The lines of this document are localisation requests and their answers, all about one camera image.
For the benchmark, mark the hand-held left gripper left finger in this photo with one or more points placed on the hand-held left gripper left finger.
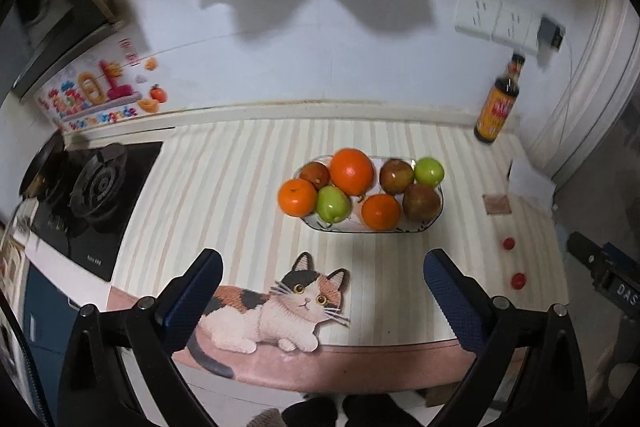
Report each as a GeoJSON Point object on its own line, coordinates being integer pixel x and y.
{"type": "Point", "coordinates": [192, 302]}

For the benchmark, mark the blue cabinet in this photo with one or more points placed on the blue cabinet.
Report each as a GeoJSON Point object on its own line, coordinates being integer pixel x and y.
{"type": "Point", "coordinates": [47, 322]}

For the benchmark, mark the range hood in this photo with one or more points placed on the range hood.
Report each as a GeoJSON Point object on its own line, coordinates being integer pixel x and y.
{"type": "Point", "coordinates": [55, 27]}

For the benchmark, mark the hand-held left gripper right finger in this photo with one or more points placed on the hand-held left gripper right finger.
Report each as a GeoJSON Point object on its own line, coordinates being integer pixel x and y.
{"type": "Point", "coordinates": [450, 302]}

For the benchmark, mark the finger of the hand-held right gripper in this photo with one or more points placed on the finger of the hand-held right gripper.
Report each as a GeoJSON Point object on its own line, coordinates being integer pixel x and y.
{"type": "Point", "coordinates": [617, 253]}
{"type": "Point", "coordinates": [582, 249]}

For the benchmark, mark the large orange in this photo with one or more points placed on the large orange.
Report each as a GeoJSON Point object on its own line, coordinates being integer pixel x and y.
{"type": "Point", "coordinates": [352, 171]}

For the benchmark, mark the dark sauce bottle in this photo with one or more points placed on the dark sauce bottle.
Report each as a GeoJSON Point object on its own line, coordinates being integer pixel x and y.
{"type": "Point", "coordinates": [497, 112]}

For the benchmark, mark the striped cat-print tablecloth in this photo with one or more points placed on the striped cat-print tablecloth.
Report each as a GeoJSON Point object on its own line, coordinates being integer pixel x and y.
{"type": "Point", "coordinates": [225, 187]}

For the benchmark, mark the black plug adapter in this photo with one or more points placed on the black plug adapter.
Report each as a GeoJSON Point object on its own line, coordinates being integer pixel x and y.
{"type": "Point", "coordinates": [551, 34]}

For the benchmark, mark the cherry tomato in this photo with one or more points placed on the cherry tomato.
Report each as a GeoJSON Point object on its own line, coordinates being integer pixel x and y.
{"type": "Point", "coordinates": [509, 243]}
{"type": "Point", "coordinates": [518, 280]}

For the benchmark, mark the white wall outlet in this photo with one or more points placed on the white wall outlet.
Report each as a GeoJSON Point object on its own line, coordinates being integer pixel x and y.
{"type": "Point", "coordinates": [477, 14]}
{"type": "Point", "coordinates": [509, 24]}
{"type": "Point", "coordinates": [531, 32]}

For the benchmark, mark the small brown-red apple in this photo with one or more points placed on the small brown-red apple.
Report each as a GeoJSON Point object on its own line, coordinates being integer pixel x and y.
{"type": "Point", "coordinates": [315, 173]}

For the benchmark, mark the small orange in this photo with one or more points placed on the small orange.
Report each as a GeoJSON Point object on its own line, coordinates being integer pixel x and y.
{"type": "Point", "coordinates": [298, 198]}
{"type": "Point", "coordinates": [381, 212]}

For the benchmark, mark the oval patterned ceramic plate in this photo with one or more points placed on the oval patterned ceramic plate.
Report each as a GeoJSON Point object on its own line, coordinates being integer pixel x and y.
{"type": "Point", "coordinates": [360, 227]}

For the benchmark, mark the person's dark trouser legs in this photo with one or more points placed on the person's dark trouser legs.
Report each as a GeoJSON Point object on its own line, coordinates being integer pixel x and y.
{"type": "Point", "coordinates": [370, 412]}

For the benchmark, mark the green apple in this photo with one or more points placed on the green apple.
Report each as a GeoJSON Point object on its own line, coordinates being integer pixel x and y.
{"type": "Point", "coordinates": [332, 204]}
{"type": "Point", "coordinates": [429, 171]}

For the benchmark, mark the white cloth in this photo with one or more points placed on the white cloth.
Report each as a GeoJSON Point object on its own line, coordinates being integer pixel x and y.
{"type": "Point", "coordinates": [530, 169]}

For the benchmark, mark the black gas stove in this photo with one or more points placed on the black gas stove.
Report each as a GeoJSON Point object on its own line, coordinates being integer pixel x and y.
{"type": "Point", "coordinates": [110, 217]}

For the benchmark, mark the colourful wall sticker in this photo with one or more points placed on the colourful wall sticker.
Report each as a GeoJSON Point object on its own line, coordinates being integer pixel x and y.
{"type": "Point", "coordinates": [95, 97]}

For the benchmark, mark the black frying pan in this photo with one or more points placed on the black frying pan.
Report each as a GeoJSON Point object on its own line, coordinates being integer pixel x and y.
{"type": "Point", "coordinates": [42, 164]}

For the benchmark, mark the small brown card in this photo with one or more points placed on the small brown card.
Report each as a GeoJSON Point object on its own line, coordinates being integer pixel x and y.
{"type": "Point", "coordinates": [497, 204]}

